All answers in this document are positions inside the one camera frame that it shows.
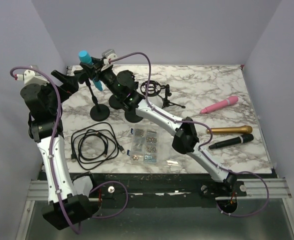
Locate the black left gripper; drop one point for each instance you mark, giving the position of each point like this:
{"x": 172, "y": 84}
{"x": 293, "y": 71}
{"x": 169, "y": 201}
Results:
{"x": 70, "y": 84}

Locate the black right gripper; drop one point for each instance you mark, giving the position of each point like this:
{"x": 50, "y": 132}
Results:
{"x": 97, "y": 68}

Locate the blue microphone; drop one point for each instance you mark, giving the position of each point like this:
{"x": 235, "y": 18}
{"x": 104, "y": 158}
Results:
{"x": 85, "y": 58}

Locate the black clip round-base stand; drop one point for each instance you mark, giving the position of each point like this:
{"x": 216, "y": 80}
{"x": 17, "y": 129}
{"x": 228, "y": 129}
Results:
{"x": 99, "y": 112}

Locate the black shock-mount round-base stand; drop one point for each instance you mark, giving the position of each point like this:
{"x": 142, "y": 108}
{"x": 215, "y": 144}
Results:
{"x": 116, "y": 104}

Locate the black round-base mic stand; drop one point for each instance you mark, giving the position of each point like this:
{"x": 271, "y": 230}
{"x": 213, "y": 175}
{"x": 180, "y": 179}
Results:
{"x": 132, "y": 117}

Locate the black tripod shock-mount stand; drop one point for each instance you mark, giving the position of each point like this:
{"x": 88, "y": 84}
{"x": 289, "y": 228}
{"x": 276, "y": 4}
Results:
{"x": 155, "y": 89}

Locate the pink microphone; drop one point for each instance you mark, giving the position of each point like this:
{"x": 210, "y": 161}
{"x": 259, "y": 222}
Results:
{"x": 219, "y": 105}

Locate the gold microphone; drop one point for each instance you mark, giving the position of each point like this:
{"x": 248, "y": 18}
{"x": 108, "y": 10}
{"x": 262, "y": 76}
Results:
{"x": 245, "y": 129}

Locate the black microphone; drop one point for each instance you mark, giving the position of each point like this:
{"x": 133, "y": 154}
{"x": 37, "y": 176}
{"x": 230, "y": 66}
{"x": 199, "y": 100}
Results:
{"x": 242, "y": 139}

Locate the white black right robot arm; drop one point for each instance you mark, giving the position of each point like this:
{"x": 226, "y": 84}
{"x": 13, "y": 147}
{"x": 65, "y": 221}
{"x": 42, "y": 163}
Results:
{"x": 183, "y": 131}

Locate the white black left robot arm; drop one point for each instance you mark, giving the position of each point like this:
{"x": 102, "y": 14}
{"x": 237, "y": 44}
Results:
{"x": 68, "y": 199}

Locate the clear plastic screw box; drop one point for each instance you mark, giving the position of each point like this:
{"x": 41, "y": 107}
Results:
{"x": 152, "y": 146}

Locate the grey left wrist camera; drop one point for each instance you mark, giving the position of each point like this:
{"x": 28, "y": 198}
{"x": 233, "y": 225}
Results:
{"x": 31, "y": 77}

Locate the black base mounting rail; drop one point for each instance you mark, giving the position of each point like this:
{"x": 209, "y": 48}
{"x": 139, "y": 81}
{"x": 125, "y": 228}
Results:
{"x": 152, "y": 190}

